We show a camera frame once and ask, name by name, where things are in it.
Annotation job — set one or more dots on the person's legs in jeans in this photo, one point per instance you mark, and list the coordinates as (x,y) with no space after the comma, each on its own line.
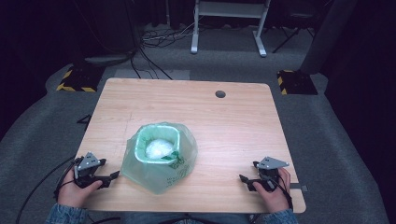
(186,218)

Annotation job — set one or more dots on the black yellow striped stand base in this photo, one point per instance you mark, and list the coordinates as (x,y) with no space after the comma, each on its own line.
(295,82)
(81,79)

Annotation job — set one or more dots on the dark stand column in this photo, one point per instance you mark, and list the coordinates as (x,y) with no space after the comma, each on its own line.
(118,25)

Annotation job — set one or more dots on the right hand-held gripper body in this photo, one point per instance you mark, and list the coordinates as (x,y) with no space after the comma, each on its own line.
(269,171)

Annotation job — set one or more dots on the grey stand column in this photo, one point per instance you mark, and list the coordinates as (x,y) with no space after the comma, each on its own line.
(330,34)

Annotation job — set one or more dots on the person's right hand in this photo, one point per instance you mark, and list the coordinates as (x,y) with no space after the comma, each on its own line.
(278,197)

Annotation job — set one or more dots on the green bag-lined bin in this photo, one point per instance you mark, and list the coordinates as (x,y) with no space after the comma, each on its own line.
(155,175)

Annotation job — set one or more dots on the person's left hand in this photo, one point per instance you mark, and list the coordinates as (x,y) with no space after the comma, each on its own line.
(73,194)

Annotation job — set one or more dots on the white crumpled paper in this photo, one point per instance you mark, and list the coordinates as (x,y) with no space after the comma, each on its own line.
(158,148)

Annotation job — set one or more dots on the black tripod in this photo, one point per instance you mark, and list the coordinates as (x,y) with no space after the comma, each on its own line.
(292,35)

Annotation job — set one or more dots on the grey table edge clip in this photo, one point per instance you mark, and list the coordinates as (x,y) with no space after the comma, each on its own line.
(299,187)

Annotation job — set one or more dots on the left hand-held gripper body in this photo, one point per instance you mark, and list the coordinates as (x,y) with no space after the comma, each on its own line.
(88,163)

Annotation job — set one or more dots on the white metal table frame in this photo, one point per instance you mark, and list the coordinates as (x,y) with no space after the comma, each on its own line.
(230,9)

